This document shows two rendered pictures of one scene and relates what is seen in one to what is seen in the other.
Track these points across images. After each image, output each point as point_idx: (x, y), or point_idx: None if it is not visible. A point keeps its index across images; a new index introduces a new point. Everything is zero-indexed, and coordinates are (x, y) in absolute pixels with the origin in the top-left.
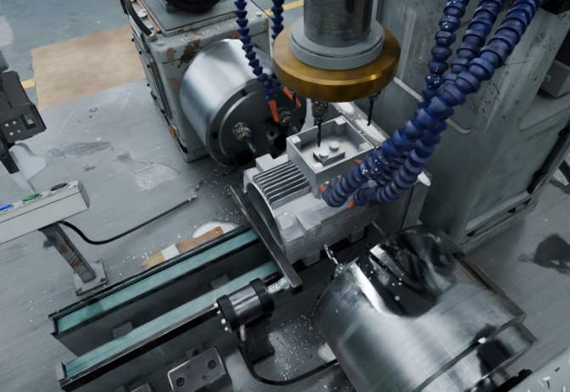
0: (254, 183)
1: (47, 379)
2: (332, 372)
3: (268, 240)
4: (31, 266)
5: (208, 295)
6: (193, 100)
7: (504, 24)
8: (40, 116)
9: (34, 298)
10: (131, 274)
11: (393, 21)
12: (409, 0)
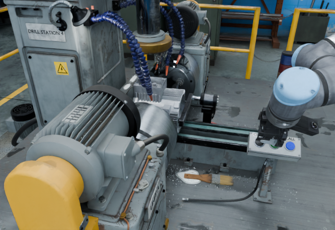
0: (180, 99)
1: (288, 169)
2: None
3: (188, 102)
4: (296, 222)
5: (214, 129)
6: (168, 134)
7: None
8: (257, 135)
9: (294, 202)
10: (239, 184)
11: (96, 57)
12: (98, 42)
